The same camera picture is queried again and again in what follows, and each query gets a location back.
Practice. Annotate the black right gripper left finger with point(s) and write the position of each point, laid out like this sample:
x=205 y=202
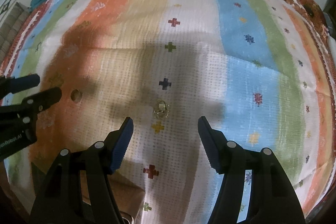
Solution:
x=76 y=188

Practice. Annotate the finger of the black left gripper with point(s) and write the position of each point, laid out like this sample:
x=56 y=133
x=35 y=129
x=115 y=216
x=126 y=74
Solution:
x=13 y=85
x=42 y=101

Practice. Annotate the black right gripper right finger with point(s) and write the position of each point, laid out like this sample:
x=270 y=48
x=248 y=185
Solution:
x=272 y=197

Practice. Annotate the striped colourful bed sheet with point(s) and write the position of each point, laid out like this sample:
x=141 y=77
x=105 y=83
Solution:
x=251 y=67

